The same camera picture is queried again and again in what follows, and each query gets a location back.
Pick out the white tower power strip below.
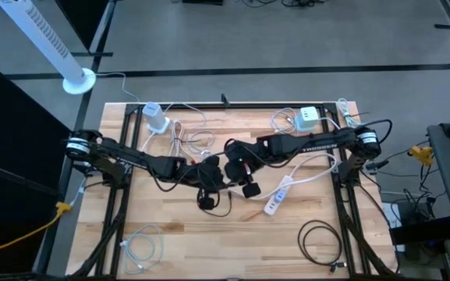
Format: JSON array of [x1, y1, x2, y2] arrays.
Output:
[[141, 101, 172, 134]]

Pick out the coiled white charging cable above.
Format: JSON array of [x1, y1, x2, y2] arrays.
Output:
[[118, 221, 165, 275]]

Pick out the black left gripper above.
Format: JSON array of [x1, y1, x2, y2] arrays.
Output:
[[179, 155, 226, 212]]

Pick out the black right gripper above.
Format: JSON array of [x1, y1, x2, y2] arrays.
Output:
[[223, 137, 264, 199]]

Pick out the black cable with metal plug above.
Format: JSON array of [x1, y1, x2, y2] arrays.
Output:
[[363, 148, 431, 179]]

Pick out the white paper sheet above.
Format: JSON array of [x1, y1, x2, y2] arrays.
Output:
[[380, 201, 406, 253]]

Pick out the yellow extension cable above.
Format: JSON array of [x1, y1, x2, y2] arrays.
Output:
[[0, 201, 74, 255]]

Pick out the lavender braided USB cable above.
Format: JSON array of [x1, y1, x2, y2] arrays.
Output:
[[163, 101, 217, 157]]

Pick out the black box on floor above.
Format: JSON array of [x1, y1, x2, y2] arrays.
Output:
[[397, 199, 435, 228]]

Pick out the white tower fan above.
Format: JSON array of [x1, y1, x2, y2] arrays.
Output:
[[0, 0, 97, 96]]

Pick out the short black USB cable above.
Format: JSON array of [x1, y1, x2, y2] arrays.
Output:
[[195, 186, 234, 219]]

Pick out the mint green cube socket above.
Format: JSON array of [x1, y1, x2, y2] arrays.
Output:
[[294, 105, 321, 133]]

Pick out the large black partition panel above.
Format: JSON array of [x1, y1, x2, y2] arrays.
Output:
[[0, 52, 73, 274]]

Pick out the thin white USB cable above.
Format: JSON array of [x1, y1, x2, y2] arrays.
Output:
[[269, 107, 300, 137]]

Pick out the pale green cube socket cord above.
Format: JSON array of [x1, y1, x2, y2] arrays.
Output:
[[317, 97, 366, 130]]

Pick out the short white connector cable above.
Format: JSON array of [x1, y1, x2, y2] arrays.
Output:
[[68, 177, 89, 208]]

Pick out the coiled black cable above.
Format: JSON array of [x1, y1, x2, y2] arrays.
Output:
[[296, 219, 349, 274]]

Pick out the yellow plug connector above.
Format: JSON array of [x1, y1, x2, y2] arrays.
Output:
[[406, 144, 436, 167]]

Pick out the white fan power cord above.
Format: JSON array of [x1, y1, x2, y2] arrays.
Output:
[[94, 71, 144, 103]]

